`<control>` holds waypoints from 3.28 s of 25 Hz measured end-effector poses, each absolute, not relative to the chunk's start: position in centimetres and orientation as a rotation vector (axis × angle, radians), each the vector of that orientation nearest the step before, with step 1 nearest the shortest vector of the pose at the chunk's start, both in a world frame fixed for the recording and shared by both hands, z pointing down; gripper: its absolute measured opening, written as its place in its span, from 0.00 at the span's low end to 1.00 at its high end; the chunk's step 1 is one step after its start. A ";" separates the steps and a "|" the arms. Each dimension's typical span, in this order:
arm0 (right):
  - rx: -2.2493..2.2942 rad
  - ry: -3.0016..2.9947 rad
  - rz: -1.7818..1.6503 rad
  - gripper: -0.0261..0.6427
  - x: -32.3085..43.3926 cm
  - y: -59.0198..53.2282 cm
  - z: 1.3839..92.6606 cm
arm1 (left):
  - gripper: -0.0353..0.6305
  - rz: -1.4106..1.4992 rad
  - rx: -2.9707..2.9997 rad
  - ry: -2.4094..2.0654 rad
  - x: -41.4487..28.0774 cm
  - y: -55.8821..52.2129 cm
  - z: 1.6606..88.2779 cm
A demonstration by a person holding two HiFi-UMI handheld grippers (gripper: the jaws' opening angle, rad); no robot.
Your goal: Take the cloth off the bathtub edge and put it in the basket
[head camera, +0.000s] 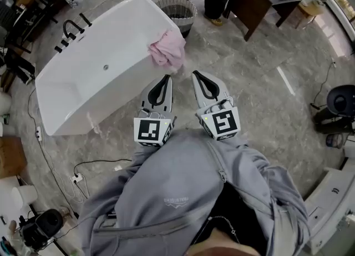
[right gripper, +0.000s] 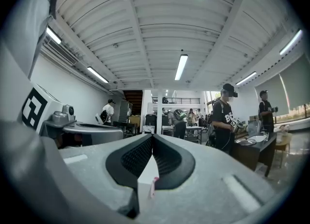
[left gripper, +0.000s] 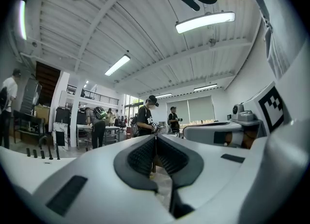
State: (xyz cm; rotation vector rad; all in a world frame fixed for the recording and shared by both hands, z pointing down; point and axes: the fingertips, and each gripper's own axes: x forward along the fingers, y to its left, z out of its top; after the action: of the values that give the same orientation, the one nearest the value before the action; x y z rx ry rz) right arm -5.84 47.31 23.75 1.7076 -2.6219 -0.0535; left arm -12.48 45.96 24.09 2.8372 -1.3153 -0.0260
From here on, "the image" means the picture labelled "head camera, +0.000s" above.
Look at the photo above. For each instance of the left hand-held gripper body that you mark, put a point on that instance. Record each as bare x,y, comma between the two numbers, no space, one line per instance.
149,133

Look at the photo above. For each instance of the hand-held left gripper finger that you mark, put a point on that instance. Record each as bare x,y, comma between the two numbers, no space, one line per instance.
169,97
144,98

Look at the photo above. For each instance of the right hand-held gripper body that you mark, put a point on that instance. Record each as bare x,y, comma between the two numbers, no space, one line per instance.
224,123

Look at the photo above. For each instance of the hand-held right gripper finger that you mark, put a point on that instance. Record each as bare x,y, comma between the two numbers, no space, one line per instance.
222,90
197,91

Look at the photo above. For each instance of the light pink cloth garment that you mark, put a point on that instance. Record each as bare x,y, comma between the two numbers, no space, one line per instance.
169,50

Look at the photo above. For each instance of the grey wicker laundry basket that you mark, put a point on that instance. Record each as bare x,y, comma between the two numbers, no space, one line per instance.
178,14

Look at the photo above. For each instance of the person's grey jacket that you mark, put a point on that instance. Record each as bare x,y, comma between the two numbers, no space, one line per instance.
172,188

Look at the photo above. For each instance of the white bathtub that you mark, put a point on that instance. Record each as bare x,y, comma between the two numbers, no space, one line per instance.
91,55

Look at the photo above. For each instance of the person's black shirt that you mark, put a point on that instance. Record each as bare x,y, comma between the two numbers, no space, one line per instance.
238,207

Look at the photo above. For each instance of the white power strip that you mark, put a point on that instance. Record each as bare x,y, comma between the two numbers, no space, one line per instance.
76,178
38,133

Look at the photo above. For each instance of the dark wooden table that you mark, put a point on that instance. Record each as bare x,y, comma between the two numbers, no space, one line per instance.
255,5

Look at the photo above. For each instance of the black faucet knob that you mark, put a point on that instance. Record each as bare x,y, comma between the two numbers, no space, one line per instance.
64,43
58,49
71,36

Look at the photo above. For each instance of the black shower wand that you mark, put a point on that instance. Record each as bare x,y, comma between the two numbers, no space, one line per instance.
85,20

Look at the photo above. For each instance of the black round appliance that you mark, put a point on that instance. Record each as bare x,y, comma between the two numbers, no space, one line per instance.
48,223
339,101

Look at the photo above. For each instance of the light wooden stool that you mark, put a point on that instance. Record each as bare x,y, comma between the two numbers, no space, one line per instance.
312,7

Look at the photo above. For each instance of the black chair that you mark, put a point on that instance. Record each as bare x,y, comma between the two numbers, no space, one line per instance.
25,27

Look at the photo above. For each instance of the brown cardboard box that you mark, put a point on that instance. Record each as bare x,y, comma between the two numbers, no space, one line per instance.
12,156

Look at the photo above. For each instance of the white cylindrical stool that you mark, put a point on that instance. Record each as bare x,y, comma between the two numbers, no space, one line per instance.
25,196

